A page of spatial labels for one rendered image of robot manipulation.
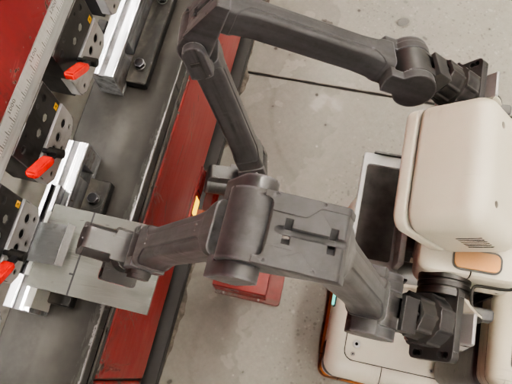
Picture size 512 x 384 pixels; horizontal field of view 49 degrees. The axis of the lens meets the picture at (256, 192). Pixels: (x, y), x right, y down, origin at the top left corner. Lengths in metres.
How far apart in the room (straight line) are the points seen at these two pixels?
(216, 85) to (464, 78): 0.44
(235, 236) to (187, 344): 1.63
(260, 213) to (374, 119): 1.87
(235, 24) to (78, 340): 0.77
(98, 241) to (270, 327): 1.28
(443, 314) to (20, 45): 0.80
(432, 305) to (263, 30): 0.51
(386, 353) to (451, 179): 1.11
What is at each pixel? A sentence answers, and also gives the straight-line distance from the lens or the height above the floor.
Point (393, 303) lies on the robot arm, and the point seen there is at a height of 1.26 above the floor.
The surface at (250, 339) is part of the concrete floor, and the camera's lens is 2.14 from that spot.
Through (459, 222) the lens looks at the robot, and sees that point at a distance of 0.83.
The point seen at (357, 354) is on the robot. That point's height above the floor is 0.28.
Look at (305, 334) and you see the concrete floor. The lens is 2.14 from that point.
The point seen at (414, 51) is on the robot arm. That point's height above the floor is 1.27.
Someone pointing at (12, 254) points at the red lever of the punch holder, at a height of 1.18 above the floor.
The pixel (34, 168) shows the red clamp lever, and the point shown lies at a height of 1.23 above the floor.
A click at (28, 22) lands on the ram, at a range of 1.04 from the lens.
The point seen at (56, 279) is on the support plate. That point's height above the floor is 1.00.
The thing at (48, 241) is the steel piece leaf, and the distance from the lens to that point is 1.24.
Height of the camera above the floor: 2.13
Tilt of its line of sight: 71 degrees down
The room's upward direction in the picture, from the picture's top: 8 degrees counter-clockwise
